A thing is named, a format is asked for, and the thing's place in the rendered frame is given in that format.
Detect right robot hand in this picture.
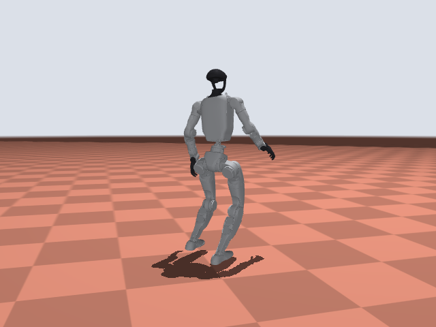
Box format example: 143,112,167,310
260,143,275,160

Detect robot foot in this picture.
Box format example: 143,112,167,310
211,251,233,265
185,238,205,251

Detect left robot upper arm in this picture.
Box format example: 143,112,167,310
184,101,202,138

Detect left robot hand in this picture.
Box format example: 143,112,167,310
190,157,197,177

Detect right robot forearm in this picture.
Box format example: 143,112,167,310
249,122,266,151

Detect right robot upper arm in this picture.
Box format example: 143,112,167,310
227,97,255,134

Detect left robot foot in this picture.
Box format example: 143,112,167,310
185,238,205,251

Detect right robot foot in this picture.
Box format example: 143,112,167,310
211,251,233,265

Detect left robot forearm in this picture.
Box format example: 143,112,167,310
184,136,200,161

